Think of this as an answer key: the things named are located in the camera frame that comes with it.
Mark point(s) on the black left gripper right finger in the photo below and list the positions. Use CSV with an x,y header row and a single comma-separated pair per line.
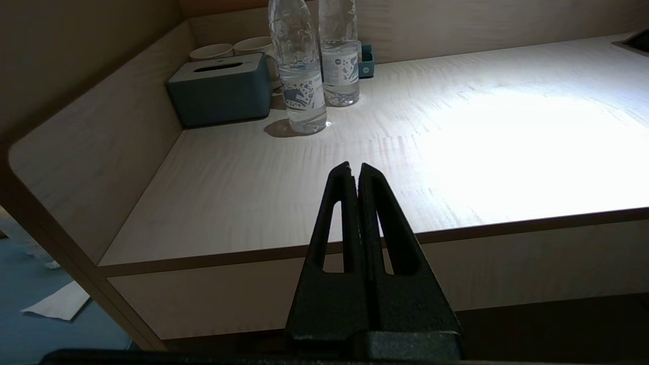
x,y
405,309

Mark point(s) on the blue-grey tissue box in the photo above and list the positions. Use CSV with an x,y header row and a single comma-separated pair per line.
x,y
223,91

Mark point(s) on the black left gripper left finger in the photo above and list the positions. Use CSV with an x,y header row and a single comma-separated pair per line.
x,y
329,304

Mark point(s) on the white paper sheet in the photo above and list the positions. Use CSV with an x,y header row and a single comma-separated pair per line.
x,y
58,304

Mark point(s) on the small blue tray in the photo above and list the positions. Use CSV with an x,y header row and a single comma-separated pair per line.
x,y
366,63

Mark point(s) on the clear water bottle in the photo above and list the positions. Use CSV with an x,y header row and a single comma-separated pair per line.
x,y
339,66
301,76

